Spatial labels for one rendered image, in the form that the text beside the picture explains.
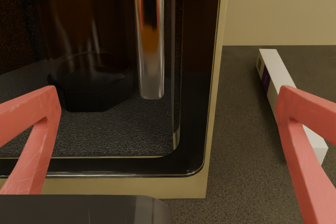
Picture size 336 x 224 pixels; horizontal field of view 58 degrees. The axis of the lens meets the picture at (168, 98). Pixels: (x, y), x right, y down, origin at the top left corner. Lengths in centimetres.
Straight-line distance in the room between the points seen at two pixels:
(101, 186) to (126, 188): 3
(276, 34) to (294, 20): 5
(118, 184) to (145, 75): 19
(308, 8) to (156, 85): 60
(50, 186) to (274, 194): 25
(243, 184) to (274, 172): 5
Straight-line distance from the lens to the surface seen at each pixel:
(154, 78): 18
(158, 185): 34
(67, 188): 36
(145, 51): 17
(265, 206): 37
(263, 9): 71
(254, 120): 47
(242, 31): 72
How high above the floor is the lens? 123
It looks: 35 degrees down
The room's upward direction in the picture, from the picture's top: straight up
